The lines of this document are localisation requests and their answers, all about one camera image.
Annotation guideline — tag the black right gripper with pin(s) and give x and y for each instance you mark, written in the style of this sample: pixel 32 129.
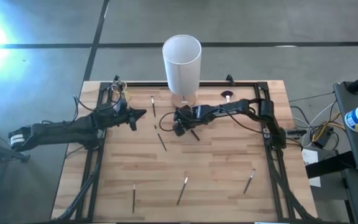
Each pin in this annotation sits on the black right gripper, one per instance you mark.
pixel 194 114

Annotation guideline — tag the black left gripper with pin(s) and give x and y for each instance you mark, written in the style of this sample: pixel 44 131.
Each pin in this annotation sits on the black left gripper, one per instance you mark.
pixel 123 115

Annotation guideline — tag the thin black makeup brush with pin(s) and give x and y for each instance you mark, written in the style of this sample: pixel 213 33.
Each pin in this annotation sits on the thin black makeup brush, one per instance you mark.
pixel 153 107
pixel 133 199
pixel 249 181
pixel 161 139

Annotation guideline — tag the thick black makeup brush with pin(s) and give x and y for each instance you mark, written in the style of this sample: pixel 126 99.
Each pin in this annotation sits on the thick black makeup brush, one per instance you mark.
pixel 195 135

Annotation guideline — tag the short pen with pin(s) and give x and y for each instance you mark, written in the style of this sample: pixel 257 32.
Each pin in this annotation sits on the short pen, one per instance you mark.
pixel 227 93

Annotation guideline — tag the long black makeup brush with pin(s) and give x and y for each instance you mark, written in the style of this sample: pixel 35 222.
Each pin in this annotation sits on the long black makeup brush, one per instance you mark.
pixel 182 191

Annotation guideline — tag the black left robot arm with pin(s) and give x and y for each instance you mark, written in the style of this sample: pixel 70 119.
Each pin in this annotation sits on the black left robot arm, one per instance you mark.
pixel 57 130

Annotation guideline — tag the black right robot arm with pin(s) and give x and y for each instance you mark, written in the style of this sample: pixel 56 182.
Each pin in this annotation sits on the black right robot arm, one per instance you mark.
pixel 228 112

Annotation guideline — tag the clear glass pen holder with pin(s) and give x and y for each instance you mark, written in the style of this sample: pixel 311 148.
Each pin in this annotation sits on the clear glass pen holder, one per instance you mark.
pixel 126 95

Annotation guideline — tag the white shade wooden base lamp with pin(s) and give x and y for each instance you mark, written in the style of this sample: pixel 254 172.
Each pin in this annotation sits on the white shade wooden base lamp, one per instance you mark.
pixel 182 62

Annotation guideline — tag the white paper sheet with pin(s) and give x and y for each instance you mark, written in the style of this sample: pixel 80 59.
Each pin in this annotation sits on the white paper sheet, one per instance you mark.
pixel 309 157

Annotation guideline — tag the black power box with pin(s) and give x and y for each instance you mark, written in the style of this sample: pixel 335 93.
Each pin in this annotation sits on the black power box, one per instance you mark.
pixel 323 138

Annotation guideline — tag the grey metal stand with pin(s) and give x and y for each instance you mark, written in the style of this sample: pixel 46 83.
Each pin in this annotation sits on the grey metal stand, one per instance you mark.
pixel 11 154

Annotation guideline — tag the black metal table frame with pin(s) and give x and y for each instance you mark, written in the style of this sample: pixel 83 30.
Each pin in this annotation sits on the black metal table frame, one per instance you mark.
pixel 213 84

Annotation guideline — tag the black frame clamp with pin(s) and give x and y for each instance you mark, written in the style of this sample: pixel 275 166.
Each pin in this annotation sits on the black frame clamp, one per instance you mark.
pixel 230 80
pixel 116 78

